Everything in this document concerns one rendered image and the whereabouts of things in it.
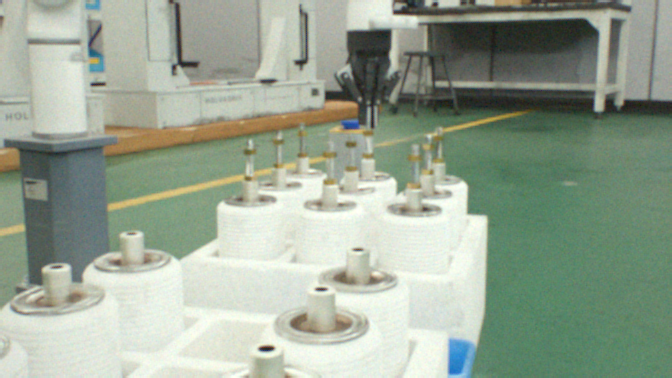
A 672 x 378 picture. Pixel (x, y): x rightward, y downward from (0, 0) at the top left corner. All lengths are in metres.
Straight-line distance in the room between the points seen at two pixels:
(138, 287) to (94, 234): 0.75
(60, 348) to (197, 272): 0.40
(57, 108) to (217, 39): 6.32
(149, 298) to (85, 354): 0.11
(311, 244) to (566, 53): 5.15
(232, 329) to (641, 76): 5.28
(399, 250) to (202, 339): 0.30
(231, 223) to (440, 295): 0.30
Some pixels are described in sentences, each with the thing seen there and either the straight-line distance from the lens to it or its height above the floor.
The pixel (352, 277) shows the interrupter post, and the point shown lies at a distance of 0.68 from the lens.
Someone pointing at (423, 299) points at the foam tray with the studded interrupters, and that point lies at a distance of 0.94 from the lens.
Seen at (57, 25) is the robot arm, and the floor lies 0.50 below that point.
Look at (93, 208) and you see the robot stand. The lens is 1.47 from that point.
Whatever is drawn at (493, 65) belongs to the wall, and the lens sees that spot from 6.21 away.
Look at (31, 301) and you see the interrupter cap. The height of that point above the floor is 0.25.
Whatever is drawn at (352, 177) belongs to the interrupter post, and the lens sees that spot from 1.11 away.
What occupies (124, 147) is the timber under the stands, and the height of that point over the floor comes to 0.03.
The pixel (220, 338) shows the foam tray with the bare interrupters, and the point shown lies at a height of 0.16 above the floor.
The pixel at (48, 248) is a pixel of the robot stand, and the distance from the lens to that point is 1.48.
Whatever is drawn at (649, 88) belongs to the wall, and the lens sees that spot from 5.92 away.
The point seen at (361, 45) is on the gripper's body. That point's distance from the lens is 1.19.
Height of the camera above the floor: 0.46
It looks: 10 degrees down
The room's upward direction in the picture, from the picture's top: straight up
